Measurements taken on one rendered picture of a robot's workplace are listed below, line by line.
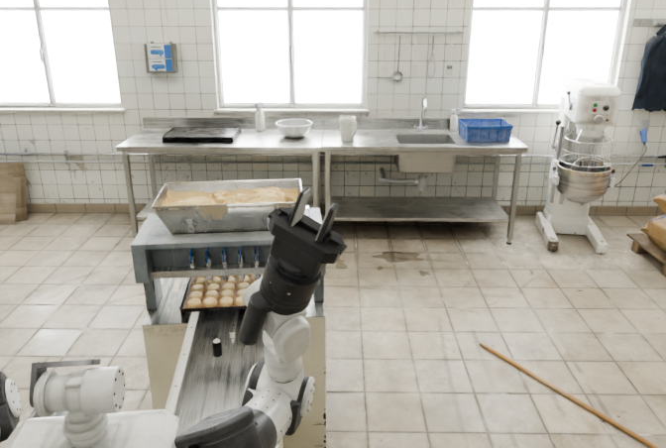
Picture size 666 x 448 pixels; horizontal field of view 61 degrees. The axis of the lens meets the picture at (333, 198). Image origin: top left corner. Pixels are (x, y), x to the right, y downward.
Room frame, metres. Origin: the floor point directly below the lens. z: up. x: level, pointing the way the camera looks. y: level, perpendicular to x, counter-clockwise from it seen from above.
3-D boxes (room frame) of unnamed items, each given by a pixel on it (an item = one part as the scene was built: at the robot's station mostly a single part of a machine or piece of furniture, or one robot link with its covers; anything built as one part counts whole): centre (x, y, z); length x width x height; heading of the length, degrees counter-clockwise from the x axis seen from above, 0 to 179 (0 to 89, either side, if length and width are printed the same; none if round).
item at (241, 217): (2.08, 0.40, 1.25); 0.56 x 0.29 x 0.14; 95
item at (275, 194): (2.08, 0.40, 1.28); 0.54 x 0.27 x 0.06; 95
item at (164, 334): (2.55, 0.44, 0.42); 1.28 x 0.72 x 0.84; 5
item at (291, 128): (4.87, 0.34, 0.94); 0.33 x 0.33 x 0.12
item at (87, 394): (0.68, 0.37, 1.47); 0.10 x 0.07 x 0.09; 96
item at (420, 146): (4.84, 0.09, 0.61); 3.40 x 0.70 x 1.22; 89
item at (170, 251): (2.08, 0.40, 1.01); 0.72 x 0.33 x 0.34; 95
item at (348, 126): (4.73, -0.13, 0.98); 0.20 x 0.14 x 0.20; 39
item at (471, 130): (4.82, -1.33, 0.95); 0.40 x 0.30 x 0.14; 92
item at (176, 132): (4.84, 1.14, 0.93); 0.60 x 0.40 x 0.01; 90
